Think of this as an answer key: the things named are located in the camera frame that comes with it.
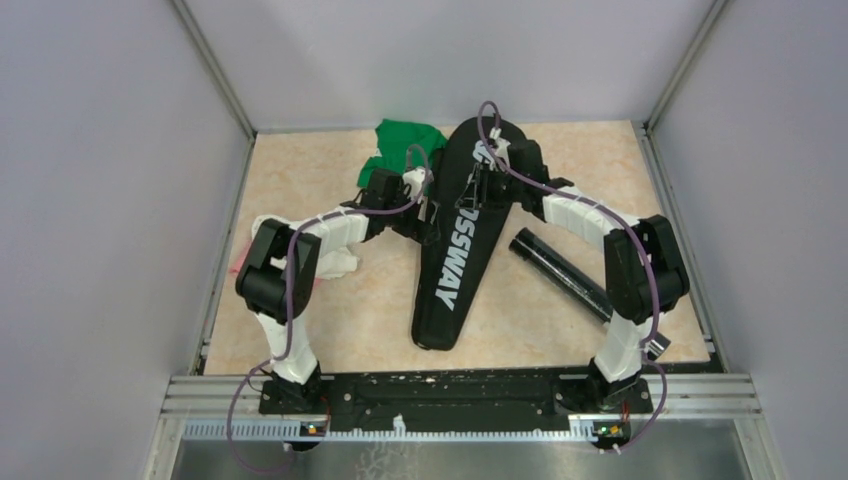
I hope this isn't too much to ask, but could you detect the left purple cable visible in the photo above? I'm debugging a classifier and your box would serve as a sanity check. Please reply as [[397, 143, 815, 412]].
[[225, 143, 435, 475]]

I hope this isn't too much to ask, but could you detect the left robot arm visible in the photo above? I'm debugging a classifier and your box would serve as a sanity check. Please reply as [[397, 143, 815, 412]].
[[235, 167, 433, 414]]

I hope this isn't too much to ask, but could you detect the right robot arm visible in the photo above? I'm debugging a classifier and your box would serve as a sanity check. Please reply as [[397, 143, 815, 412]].
[[469, 138, 690, 412]]

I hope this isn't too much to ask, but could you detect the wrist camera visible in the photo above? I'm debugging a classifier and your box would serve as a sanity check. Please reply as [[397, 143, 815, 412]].
[[490, 138, 511, 170], [401, 167, 434, 202]]

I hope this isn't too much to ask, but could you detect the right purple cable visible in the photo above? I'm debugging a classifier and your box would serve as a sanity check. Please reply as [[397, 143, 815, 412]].
[[477, 100, 669, 455]]

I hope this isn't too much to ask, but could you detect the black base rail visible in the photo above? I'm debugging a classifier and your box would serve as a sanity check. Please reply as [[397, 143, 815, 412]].
[[258, 367, 654, 440]]

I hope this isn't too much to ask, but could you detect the black racket bag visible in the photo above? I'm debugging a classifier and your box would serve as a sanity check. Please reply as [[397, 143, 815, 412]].
[[411, 118, 512, 351]]

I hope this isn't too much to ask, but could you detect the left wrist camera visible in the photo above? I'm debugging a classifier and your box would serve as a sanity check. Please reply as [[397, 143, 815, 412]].
[[401, 167, 434, 202]]

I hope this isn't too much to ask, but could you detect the green cloth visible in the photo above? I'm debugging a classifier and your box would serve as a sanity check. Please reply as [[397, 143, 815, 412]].
[[356, 119, 448, 188]]

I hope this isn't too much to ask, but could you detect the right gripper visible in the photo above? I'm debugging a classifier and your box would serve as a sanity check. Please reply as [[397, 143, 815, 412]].
[[456, 163, 524, 213]]

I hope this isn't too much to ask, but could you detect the purple cable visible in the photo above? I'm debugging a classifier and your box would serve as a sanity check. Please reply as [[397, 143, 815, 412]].
[[477, 100, 669, 455], [225, 143, 435, 475]]

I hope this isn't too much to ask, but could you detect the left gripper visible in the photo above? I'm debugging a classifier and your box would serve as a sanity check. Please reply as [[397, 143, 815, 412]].
[[382, 185, 439, 244]]

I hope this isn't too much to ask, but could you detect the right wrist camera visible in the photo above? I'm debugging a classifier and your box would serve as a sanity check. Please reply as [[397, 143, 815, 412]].
[[490, 138, 511, 170]]

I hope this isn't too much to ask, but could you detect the black shuttlecock tube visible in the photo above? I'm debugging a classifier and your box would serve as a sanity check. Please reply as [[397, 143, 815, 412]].
[[509, 216, 690, 326]]

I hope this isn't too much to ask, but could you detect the white towel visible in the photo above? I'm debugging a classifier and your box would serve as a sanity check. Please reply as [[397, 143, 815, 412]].
[[251, 214, 360, 280]]

